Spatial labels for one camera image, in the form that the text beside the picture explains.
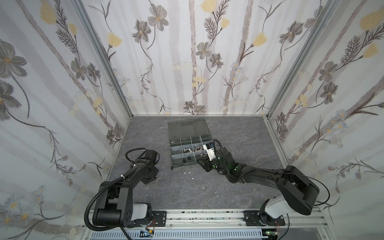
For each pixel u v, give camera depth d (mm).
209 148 750
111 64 910
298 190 442
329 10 692
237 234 702
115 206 417
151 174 757
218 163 717
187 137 1243
